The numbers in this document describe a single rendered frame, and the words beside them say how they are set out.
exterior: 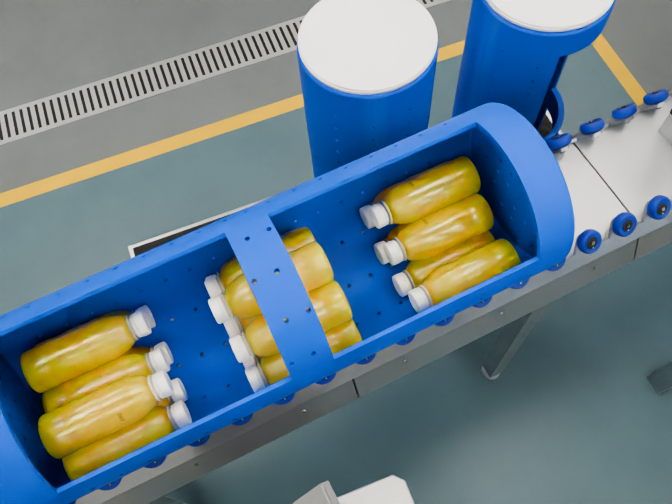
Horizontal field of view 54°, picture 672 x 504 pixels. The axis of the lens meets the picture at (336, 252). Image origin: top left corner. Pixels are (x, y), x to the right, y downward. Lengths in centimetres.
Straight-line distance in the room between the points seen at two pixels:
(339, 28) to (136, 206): 131
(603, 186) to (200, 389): 83
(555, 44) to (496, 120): 46
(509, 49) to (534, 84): 11
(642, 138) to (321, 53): 65
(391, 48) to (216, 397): 73
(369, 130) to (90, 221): 138
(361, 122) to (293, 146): 115
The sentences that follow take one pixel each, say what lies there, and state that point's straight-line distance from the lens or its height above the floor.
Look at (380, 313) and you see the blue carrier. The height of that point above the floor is 96.
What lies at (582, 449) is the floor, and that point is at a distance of 214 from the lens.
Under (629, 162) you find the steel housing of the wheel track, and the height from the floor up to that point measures 93.
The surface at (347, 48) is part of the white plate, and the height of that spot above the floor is 104.
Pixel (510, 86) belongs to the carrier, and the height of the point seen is 86.
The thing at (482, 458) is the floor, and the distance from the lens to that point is 207.
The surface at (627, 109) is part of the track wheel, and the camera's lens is 140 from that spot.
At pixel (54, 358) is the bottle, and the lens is 104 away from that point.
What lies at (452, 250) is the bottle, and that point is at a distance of 111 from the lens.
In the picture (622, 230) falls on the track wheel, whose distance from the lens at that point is 128.
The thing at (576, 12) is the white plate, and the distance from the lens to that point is 146.
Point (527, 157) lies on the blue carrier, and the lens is 98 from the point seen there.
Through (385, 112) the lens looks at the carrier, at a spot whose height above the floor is 97.
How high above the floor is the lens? 202
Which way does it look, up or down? 64 degrees down
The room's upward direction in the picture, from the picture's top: 6 degrees counter-clockwise
